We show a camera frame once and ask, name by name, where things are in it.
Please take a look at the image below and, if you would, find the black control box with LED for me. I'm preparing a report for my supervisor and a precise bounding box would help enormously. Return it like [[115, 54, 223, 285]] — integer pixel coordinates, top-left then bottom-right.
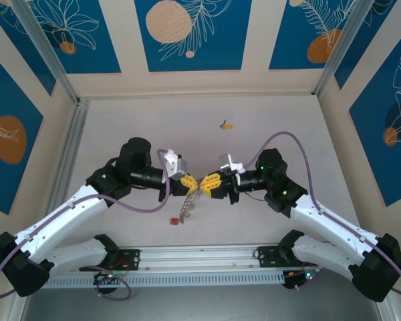
[[281, 267, 319, 292], [93, 272, 122, 296]]

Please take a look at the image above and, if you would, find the aluminium side rail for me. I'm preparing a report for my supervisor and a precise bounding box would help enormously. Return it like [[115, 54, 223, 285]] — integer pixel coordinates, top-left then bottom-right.
[[43, 98, 90, 250]]

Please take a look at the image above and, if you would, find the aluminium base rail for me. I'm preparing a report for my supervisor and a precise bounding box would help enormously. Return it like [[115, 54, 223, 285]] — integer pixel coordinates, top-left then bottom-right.
[[116, 243, 283, 269]]

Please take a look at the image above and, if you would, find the slotted white cable duct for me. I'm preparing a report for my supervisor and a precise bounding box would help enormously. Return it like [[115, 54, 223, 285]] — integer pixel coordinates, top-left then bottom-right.
[[45, 270, 285, 289]]

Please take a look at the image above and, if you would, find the aluminium frame bar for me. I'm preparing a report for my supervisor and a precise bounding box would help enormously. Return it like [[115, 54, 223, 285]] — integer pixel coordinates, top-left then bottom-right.
[[1, 294, 33, 321], [375, 295, 401, 321]]

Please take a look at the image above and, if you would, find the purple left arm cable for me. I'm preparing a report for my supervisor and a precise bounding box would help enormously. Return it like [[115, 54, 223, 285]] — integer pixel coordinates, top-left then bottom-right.
[[0, 148, 174, 302]]

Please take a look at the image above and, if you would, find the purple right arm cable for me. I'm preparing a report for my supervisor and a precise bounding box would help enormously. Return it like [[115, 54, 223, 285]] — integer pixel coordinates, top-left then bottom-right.
[[242, 131, 401, 298]]

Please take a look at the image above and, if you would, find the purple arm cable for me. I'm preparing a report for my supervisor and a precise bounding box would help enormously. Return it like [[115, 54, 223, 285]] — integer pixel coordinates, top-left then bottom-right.
[[242, 131, 401, 298], [0, 148, 174, 302]]

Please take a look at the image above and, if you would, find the aluminium frame post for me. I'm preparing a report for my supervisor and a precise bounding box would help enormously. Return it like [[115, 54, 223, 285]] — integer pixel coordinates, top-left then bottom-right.
[[10, 0, 80, 105], [311, 0, 369, 97]]

